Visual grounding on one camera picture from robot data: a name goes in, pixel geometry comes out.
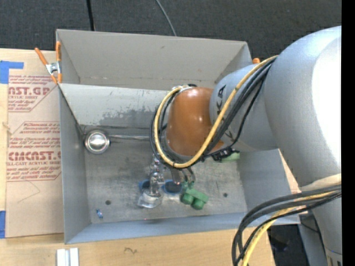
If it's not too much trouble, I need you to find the brown cardboard board, red print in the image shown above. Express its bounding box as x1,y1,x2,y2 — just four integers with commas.
0,48,65,239

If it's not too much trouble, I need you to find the grey metal bin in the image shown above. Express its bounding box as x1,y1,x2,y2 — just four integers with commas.
55,28,302,245

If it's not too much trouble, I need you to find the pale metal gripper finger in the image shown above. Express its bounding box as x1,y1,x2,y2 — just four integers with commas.
151,153,163,172
149,171,165,196

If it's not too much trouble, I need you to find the clear glass cup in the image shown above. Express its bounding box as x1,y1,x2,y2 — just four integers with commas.
136,189,163,209

